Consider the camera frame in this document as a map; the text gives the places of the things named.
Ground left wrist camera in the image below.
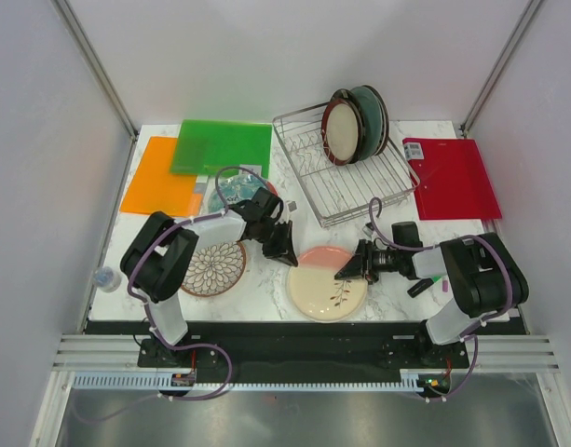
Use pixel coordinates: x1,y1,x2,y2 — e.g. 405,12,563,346
286,200,297,212

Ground white cable duct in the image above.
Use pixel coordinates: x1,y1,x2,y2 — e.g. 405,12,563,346
73,372,423,392

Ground purple cable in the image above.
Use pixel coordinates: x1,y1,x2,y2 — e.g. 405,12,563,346
73,166,261,423
368,197,519,404

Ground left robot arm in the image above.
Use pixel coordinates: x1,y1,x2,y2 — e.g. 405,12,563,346
120,187,298,366

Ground metal wire dish rack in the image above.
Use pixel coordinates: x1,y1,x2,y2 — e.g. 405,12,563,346
272,102,420,228

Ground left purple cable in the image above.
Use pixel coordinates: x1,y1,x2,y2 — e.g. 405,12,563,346
73,166,261,423

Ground dark striped plate behind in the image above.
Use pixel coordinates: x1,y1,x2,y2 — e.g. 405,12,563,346
367,85,390,156

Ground brown floral pattern plate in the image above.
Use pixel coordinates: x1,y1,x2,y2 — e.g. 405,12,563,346
182,242,247,297

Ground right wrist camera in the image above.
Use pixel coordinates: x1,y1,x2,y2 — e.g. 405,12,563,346
362,223,374,238

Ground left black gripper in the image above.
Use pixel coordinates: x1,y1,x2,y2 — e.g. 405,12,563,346
257,219,298,267

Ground orange plastic folder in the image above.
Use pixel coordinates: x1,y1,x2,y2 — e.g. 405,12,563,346
119,136,202,217

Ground red blue flower plate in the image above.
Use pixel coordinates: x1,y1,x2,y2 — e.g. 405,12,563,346
205,173,277,213

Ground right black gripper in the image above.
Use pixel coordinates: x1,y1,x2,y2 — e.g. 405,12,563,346
333,238,401,285

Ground teal green plate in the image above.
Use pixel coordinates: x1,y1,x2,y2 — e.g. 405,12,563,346
351,85,383,161

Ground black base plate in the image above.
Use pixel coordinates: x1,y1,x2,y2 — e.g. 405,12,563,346
138,322,469,382

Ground crumpled plastic bottle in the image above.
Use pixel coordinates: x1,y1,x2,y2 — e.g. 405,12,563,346
92,265,121,293

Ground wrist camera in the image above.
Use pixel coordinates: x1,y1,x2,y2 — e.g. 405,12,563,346
286,200,297,212
362,223,374,238

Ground black gold rimmed plate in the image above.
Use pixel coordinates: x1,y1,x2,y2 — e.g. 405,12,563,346
321,88,366,166

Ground green plastic folder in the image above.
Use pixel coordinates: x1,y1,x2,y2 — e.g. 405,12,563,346
170,119,272,178

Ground pink beige leaf plate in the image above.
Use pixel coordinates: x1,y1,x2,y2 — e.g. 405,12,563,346
286,246,368,323

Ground red plastic folder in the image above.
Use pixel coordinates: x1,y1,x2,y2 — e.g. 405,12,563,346
402,138,502,221

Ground black green highlighter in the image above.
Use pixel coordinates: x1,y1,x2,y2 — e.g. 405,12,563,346
407,277,442,298

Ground dark red rimmed beige plate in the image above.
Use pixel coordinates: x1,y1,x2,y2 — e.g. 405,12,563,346
320,98,362,166

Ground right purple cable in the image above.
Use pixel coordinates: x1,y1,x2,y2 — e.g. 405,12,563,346
368,197,519,404

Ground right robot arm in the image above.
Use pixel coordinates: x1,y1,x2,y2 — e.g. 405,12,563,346
334,222,530,367

